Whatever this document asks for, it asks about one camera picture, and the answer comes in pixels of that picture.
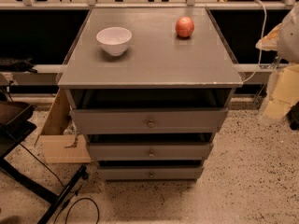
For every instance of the grey top drawer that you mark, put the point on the grey top drawer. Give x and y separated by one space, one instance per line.
120 121

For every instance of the grey drawer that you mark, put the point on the grey drawer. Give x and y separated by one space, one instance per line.
120 121
151 173
149 151

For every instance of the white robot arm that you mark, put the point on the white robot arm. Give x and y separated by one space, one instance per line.
288 37

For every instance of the grey drawer cabinet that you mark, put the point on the grey drawer cabinet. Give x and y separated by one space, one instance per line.
160 70

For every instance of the grey middle drawer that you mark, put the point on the grey middle drawer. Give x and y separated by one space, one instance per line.
149 151

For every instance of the grey bottom drawer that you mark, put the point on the grey bottom drawer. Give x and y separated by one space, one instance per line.
151 173

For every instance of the white ceramic bowl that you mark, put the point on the white ceramic bowl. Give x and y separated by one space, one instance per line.
114 40

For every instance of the red apple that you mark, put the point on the red apple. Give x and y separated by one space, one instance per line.
184 27

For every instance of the wooden box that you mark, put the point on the wooden box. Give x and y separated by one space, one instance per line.
58 145

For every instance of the black metal stand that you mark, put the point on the black metal stand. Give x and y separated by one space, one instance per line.
14 128

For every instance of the black cloth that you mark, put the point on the black cloth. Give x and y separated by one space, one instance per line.
16 65

